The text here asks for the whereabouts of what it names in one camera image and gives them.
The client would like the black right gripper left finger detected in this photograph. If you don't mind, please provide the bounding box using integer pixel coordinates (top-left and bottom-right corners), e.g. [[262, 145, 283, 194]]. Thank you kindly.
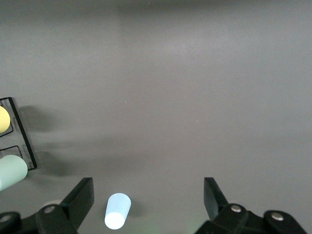
[[0, 177, 95, 234]]

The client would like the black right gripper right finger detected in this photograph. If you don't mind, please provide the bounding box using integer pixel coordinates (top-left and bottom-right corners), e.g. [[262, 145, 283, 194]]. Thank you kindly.
[[195, 176, 308, 234]]

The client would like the pale green plastic cup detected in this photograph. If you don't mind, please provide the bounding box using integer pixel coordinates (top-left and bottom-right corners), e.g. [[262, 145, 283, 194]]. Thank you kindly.
[[0, 155, 28, 192]]

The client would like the black wire cup holder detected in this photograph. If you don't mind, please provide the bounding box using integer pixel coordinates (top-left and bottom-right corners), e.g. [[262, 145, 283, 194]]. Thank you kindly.
[[0, 97, 39, 171]]

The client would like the yellow plastic cup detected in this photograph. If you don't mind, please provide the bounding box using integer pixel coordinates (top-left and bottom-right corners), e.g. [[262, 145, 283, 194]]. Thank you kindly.
[[0, 106, 11, 134]]

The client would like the light blue plastic cup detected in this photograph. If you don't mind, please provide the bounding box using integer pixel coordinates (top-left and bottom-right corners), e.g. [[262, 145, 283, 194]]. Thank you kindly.
[[104, 193, 132, 230]]

